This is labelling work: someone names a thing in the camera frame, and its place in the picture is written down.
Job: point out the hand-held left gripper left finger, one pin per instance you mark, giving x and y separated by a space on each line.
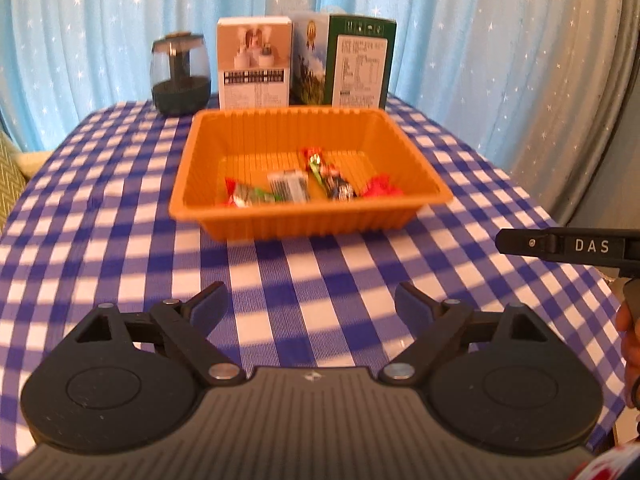
207 305

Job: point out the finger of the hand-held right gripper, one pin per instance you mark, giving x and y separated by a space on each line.
525 242

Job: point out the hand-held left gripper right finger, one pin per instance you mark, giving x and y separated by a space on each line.
415 305

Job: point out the green candy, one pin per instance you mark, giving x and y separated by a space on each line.
257 194

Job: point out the red foil snack packet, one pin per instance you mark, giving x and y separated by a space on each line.
380 186

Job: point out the orange plastic tray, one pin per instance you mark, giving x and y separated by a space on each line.
310 220

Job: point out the clear speckled snack packet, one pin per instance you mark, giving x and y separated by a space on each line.
289 186

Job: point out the green and black snack pouch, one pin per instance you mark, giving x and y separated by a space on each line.
330 177

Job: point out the red orange candy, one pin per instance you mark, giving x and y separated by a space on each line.
311 152

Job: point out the person's right hand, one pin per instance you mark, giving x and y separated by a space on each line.
627 345

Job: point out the blue checked tablecloth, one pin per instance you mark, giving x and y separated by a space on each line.
125 210

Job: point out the grey curtain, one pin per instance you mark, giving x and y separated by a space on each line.
600 85

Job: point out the red white printed clothing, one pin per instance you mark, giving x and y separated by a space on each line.
607 465

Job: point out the dark glass jar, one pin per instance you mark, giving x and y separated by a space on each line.
180 85

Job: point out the beige cushion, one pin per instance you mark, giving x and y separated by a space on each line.
35 162

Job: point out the green patterned cushion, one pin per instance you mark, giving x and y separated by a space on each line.
10 185

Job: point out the green carton box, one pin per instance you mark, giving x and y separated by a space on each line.
357 65

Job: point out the white product box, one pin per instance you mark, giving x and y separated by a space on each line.
254 65

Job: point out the blue star curtain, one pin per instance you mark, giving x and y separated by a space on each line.
100 35

